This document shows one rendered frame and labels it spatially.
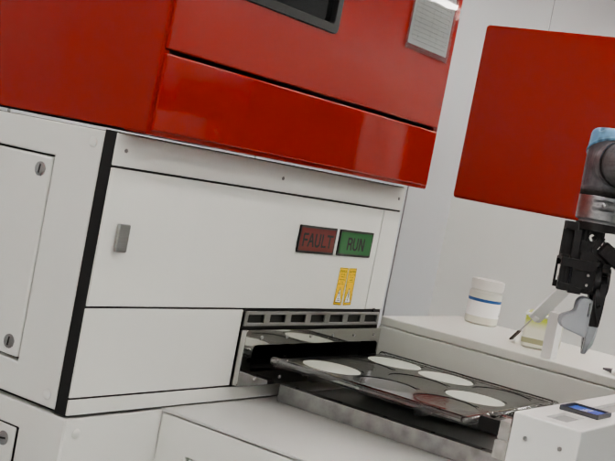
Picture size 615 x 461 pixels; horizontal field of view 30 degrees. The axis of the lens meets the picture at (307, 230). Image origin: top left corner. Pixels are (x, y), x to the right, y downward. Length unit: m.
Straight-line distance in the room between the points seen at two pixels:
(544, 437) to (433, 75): 0.87
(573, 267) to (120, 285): 0.72
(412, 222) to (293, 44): 3.67
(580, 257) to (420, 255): 3.67
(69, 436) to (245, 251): 0.43
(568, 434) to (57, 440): 0.69
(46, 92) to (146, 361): 0.42
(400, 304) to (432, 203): 0.51
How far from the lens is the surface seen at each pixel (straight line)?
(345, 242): 2.09
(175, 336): 1.76
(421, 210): 5.47
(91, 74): 1.64
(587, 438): 1.53
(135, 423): 1.75
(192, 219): 1.73
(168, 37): 1.57
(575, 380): 2.09
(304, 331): 2.02
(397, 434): 1.86
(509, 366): 2.14
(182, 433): 1.76
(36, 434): 1.68
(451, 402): 1.86
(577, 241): 1.90
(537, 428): 1.53
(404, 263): 5.42
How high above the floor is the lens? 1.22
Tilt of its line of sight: 3 degrees down
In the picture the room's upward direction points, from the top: 11 degrees clockwise
